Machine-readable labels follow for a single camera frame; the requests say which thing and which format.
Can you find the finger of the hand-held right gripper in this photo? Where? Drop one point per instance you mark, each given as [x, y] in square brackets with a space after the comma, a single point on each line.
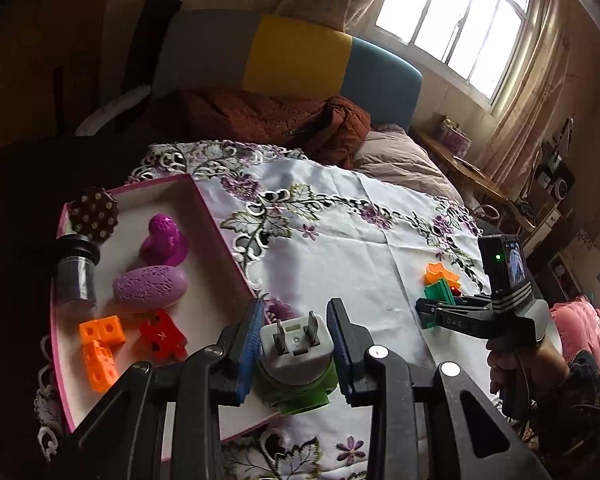
[460, 302]
[455, 324]

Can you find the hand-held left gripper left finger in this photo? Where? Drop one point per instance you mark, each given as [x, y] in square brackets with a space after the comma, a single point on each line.
[247, 350]

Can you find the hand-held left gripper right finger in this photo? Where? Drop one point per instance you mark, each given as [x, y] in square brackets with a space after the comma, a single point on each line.
[340, 350]

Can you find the teal flanged plastic piece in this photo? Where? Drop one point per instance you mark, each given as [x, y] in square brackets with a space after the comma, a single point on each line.
[437, 294]

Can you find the orange plastic box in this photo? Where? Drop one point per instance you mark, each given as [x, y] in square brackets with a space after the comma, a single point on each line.
[436, 274]

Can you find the green white plug adapter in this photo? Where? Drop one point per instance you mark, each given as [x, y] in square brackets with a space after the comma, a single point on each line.
[295, 365]

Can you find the red puzzle piece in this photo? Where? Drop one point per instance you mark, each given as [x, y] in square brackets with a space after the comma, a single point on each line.
[160, 332]

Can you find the purple oval case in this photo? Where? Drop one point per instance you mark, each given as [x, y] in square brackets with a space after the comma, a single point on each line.
[150, 287]

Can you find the purple duck shaped piece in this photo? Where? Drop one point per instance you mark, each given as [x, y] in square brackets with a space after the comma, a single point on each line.
[162, 242]

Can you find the orange cube block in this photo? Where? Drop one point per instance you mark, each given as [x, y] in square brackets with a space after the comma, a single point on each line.
[100, 355]

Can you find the pink shallow box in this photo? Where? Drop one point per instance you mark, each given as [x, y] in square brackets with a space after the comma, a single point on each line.
[130, 210]

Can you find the brown polka dot piece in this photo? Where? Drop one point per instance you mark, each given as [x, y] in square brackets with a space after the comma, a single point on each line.
[94, 212]

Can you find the person's right forearm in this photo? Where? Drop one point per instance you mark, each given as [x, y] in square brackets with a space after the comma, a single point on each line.
[575, 400]

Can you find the person's right hand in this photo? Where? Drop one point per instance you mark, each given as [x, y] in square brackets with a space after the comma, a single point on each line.
[500, 372]

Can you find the cluttered shelf unit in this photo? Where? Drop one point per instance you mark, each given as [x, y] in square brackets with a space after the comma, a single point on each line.
[565, 240]

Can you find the pink blanket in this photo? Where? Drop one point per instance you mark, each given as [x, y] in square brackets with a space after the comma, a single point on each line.
[580, 325]

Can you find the white floral embroidered tablecloth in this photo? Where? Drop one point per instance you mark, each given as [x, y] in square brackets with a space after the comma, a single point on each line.
[355, 240]

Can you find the black silver radio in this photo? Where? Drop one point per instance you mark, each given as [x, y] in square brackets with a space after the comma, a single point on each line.
[555, 175]

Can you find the wooden desk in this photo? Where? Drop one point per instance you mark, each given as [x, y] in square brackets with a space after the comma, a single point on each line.
[460, 165]

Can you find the beige duvet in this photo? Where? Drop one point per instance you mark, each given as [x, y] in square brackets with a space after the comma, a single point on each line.
[405, 165]

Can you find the purple box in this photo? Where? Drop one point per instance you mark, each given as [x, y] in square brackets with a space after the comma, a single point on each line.
[452, 137]

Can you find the black capped clear jar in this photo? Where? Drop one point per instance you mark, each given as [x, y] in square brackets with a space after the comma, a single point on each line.
[75, 280]

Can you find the rust brown quilt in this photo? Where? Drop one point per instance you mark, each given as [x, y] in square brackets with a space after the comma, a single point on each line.
[260, 115]

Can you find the window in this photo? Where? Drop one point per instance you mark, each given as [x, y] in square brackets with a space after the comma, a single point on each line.
[455, 25]

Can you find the grey yellow blue headboard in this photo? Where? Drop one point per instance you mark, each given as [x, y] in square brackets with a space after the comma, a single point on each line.
[295, 55]

